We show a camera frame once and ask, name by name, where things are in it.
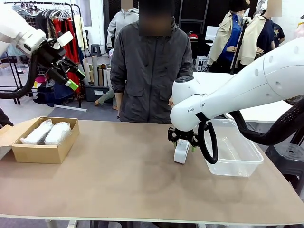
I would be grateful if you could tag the person's grey jacket torso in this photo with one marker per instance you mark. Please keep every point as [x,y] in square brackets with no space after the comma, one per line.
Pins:
[152,78]

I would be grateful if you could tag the brown cardboard tube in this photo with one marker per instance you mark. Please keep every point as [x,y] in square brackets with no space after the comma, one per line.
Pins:
[101,77]

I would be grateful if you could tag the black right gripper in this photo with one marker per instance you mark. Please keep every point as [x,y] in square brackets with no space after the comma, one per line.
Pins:
[183,135]

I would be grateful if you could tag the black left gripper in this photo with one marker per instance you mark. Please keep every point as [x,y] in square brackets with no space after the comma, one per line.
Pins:
[53,61]

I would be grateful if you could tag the red hanging dress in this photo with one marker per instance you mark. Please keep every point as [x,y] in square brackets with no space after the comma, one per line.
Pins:
[69,45]

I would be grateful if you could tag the black tripod pole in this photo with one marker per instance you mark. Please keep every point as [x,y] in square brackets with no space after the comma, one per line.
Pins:
[240,42]

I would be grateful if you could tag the white unwrapped digital clock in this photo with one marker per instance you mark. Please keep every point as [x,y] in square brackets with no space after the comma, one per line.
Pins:
[181,154]

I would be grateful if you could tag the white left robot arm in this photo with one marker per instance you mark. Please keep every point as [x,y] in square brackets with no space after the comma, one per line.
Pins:
[14,31]

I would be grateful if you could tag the dark grey storage crate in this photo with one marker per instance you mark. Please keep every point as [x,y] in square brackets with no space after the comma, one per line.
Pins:
[97,93]

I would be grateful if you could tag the cream paper roll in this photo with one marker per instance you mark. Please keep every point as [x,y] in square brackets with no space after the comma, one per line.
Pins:
[86,71]

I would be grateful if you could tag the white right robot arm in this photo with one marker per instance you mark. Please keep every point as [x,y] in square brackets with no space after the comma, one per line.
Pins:
[237,90]

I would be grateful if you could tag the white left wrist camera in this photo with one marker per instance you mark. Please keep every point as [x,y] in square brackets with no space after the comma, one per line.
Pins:
[66,38]

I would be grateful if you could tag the white computer case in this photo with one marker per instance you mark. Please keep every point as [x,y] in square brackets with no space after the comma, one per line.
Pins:
[201,63]

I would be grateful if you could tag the black clothes rack with hangers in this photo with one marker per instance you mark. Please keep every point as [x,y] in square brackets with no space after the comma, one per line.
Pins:
[42,3]

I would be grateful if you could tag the mannequin with cream jacket and hat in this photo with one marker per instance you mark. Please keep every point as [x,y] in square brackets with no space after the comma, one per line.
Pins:
[228,47]

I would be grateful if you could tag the bystander in light grey hoodie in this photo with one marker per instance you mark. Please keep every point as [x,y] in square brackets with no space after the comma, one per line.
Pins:
[118,23]

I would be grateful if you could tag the brown cardboard box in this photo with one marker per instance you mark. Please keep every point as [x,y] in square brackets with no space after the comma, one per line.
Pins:
[38,154]

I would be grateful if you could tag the bystander's black sleeve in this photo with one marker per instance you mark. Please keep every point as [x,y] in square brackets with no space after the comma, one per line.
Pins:
[4,118]

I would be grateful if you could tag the person's right forearm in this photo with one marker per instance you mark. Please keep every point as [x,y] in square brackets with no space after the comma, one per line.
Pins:
[118,104]

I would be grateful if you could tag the clear plastic bin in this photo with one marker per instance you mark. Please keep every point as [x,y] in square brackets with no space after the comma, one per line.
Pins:
[237,164]

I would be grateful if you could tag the person's left hand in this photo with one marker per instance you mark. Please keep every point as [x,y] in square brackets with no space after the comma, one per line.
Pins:
[171,101]

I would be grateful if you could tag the black plastic stool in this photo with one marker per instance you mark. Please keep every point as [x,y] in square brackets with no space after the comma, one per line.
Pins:
[289,156]

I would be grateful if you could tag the mannequin with cream cape navy shirt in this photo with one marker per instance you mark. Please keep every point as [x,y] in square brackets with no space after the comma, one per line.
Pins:
[263,33]

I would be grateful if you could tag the small dark step stool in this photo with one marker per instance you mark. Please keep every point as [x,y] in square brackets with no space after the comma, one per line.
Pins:
[95,50]

